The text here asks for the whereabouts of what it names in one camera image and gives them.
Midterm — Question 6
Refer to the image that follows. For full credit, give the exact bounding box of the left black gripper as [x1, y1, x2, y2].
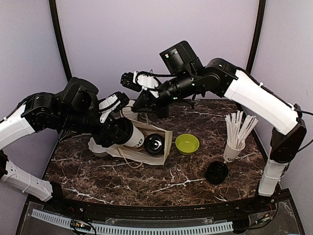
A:
[57, 104, 127, 147]

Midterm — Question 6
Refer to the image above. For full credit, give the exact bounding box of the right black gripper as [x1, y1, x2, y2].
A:
[131, 69, 199, 119]

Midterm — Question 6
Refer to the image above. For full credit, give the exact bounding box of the black plastic cup lid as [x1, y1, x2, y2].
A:
[118, 117, 134, 143]

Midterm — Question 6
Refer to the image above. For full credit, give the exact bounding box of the white paper cup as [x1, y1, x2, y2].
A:
[123, 123, 145, 148]

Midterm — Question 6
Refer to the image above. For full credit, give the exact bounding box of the beige paper bag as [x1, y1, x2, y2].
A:
[105, 118, 173, 165]

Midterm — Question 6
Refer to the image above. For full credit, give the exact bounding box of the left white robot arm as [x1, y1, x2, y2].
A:
[0, 92, 133, 213]

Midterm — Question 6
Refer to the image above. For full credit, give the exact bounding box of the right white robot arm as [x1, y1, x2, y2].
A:
[131, 58, 307, 212]

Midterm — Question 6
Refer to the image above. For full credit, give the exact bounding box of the white scalloped bowl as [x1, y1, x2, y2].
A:
[88, 137, 108, 157]

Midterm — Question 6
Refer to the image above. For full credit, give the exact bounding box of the green bowl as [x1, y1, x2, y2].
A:
[175, 134, 200, 156]

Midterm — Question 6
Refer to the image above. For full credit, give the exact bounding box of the bundle of wrapped straws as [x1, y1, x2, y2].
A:
[225, 111, 259, 150]

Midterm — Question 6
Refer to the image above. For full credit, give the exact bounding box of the white cup holding straws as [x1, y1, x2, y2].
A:
[223, 139, 246, 163]

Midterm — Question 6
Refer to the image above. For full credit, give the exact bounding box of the stack of black lids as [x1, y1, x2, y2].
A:
[205, 161, 228, 185]

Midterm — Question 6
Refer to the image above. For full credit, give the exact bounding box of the black table edge rail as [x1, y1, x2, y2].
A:
[21, 188, 296, 222]

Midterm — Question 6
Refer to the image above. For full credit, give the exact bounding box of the grey slotted cable duct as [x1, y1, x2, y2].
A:
[31, 209, 233, 235]

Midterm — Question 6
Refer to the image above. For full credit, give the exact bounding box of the left black frame post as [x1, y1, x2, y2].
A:
[48, 0, 72, 81]

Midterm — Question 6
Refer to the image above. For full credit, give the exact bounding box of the black frame post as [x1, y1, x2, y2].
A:
[48, 0, 72, 81]
[246, 0, 266, 73]

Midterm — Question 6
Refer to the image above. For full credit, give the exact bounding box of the right black frame post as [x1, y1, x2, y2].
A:
[246, 0, 266, 73]

